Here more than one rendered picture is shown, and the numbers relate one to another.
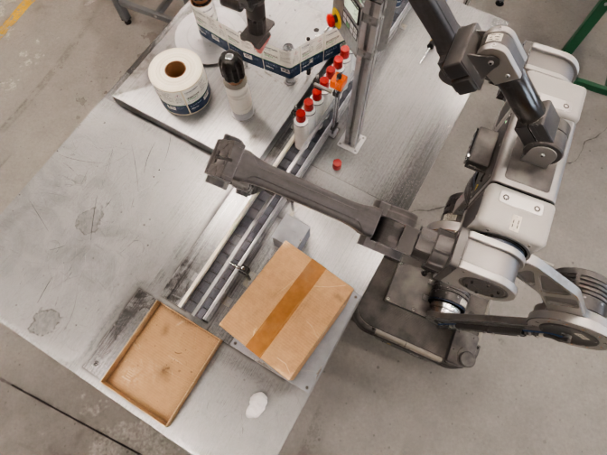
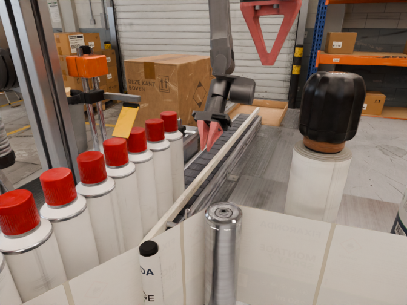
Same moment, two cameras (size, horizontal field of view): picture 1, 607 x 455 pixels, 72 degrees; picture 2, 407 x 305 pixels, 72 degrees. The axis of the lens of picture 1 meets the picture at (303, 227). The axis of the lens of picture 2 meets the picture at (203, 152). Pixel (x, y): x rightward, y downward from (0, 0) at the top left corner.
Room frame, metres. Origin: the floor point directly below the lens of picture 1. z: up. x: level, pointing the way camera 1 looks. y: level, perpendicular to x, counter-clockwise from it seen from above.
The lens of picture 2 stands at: (1.36, -0.03, 1.24)
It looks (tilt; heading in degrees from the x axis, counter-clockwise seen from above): 25 degrees down; 170
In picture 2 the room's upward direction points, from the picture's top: straight up
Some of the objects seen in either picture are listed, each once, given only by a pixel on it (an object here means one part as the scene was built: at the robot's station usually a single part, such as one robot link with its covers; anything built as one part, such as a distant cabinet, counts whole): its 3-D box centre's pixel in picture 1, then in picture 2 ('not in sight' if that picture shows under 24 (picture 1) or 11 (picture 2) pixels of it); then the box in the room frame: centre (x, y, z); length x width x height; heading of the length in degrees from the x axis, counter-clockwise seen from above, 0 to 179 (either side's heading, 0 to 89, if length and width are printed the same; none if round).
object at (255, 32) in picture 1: (256, 23); not in sight; (1.00, 0.11, 1.31); 0.10 x 0.07 x 0.07; 148
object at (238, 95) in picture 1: (237, 86); (318, 167); (1.00, 0.22, 1.03); 0.09 x 0.09 x 0.30
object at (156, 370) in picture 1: (163, 360); (257, 110); (0.08, 0.47, 0.85); 0.30 x 0.26 x 0.04; 148
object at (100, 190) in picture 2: (330, 88); (102, 219); (1.01, -0.12, 0.98); 0.05 x 0.05 x 0.20
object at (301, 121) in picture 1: (301, 129); (171, 160); (0.84, -0.01, 0.98); 0.05 x 0.05 x 0.20
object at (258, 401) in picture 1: (256, 404); not in sight; (-0.07, 0.17, 0.85); 0.08 x 0.07 x 0.04; 114
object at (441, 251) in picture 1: (434, 248); not in sight; (0.24, -0.27, 1.45); 0.09 x 0.08 x 0.12; 154
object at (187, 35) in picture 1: (210, 35); not in sight; (1.39, 0.36, 0.89); 0.31 x 0.31 x 0.01
